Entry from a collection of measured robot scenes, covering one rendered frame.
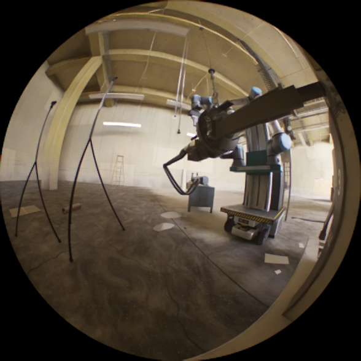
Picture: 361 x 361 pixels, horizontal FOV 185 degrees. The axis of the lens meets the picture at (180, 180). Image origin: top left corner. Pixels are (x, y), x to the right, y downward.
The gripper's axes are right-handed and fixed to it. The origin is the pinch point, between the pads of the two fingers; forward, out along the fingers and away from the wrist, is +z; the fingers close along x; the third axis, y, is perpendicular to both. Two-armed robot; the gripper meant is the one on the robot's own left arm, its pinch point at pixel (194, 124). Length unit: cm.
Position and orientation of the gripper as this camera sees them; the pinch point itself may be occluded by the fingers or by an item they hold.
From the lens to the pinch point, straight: 104.3
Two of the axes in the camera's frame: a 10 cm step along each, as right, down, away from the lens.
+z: -0.7, 10.0, 0.0
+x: -9.3, -0.7, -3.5
